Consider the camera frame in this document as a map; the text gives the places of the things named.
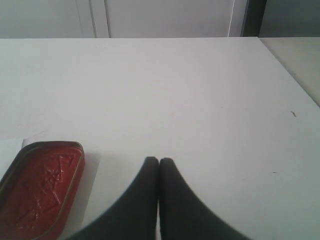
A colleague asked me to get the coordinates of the dark vertical post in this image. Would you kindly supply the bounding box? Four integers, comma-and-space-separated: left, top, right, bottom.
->
240, 0, 267, 37

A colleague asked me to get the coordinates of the white paper sheet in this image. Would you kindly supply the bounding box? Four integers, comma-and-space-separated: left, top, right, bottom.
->
0, 138, 24, 179

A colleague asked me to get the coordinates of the red ink pad tin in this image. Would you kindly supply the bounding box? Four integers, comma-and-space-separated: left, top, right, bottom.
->
0, 141, 85, 240

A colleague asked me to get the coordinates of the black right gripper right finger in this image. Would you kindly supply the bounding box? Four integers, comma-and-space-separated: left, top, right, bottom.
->
158, 158, 248, 240

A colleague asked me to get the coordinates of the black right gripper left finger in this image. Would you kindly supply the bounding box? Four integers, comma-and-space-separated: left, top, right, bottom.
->
69, 156, 159, 240

